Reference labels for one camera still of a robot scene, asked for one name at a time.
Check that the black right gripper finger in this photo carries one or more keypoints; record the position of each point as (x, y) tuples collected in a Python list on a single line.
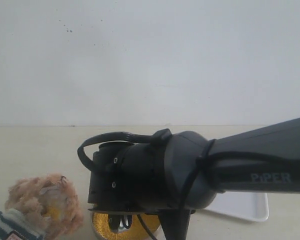
[(114, 222)]

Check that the teddy bear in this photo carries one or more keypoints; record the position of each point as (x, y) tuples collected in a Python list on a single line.
[(41, 208)]

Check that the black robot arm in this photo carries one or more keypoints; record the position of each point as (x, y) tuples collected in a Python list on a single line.
[(171, 175)]

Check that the steel bowl of yellow millet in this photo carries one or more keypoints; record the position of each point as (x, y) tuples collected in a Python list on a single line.
[(142, 227)]

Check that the white rectangular plastic tray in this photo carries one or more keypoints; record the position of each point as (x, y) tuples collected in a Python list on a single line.
[(249, 206)]

